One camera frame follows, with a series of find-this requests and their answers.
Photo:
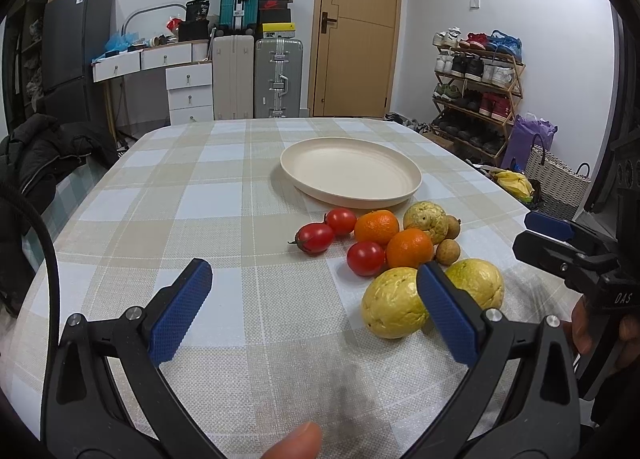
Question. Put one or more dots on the wooden shoe rack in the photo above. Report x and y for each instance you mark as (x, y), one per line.
(477, 96)

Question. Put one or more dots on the person's right hand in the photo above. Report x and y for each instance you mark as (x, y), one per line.
(576, 331)

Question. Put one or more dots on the wooden door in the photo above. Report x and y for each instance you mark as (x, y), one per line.
(352, 58)

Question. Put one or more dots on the black refrigerator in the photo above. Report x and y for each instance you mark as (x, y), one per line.
(74, 34)

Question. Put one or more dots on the cream round plate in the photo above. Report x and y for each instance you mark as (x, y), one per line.
(351, 172)

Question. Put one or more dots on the stacked shoe boxes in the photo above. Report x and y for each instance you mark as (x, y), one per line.
(275, 18)

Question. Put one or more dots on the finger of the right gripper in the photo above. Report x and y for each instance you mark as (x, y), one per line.
(540, 223)
(578, 259)

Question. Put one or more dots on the brown longan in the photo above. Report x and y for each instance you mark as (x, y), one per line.
(447, 252)
(453, 227)

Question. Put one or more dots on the white drawer desk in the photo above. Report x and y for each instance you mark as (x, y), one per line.
(188, 76)

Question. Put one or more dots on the wrinkled greenish passion fruit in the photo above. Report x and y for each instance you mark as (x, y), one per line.
(430, 218)

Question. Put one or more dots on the yellow passion fruit front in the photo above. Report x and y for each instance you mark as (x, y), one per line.
(391, 307)

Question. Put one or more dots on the yellow bananas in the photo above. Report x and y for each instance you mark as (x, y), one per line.
(516, 184)

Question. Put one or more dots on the checkered tablecloth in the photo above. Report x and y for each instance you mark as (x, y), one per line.
(279, 340)

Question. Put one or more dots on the yellow passion fruit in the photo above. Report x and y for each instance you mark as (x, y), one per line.
(391, 307)
(481, 279)

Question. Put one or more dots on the orange mandarin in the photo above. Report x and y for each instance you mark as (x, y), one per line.
(376, 226)
(409, 248)

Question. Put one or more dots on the red tomato with stem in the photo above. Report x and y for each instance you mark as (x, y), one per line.
(314, 238)

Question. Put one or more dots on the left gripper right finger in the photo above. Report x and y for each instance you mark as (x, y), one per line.
(455, 314)

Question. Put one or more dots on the purple bag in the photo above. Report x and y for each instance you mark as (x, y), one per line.
(528, 130)

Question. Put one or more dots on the black jacket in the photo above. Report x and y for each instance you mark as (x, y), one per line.
(34, 159)

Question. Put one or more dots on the woven basket bag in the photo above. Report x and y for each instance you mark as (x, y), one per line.
(558, 190)

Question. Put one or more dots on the silver suitcase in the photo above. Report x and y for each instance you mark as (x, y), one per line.
(278, 77)

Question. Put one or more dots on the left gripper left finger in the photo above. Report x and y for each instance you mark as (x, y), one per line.
(172, 310)

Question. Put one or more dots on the person's left hand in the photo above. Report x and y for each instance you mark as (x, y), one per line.
(302, 443)

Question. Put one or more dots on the beige suitcase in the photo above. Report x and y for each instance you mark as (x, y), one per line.
(233, 78)

